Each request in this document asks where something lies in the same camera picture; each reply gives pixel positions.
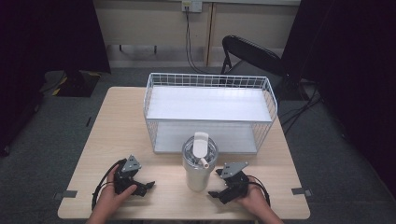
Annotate white wire shelf rack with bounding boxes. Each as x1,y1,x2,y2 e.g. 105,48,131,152
143,72,278,155

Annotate stand base with yellow tape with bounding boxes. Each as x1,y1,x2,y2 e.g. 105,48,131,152
39,69,103,98

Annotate black curtain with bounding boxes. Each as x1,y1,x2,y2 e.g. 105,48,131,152
0,0,112,157
280,0,396,200

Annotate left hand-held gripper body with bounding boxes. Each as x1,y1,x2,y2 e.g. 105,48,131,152
113,154,143,196

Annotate person's left hand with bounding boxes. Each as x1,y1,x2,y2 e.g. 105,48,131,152
98,163,138,216

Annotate black wall cable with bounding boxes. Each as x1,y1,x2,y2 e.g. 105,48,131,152
184,7,219,76

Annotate grey tape strip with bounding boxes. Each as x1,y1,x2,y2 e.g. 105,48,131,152
290,187,313,198
53,189,78,201

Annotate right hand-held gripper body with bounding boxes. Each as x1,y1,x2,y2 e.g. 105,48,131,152
219,161,250,204

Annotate black folding chair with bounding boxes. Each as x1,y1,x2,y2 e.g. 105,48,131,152
219,35,286,77

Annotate white tumbler cup with lid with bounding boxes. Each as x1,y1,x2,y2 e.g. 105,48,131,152
181,131,219,192

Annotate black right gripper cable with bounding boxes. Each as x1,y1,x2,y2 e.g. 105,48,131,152
246,175,272,207

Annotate white wall socket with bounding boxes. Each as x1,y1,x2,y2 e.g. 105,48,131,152
181,0,204,14

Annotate person's right hand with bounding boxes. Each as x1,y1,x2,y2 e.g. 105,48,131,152
233,175,270,217

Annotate black floor cables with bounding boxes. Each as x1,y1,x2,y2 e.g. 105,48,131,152
278,78,325,135

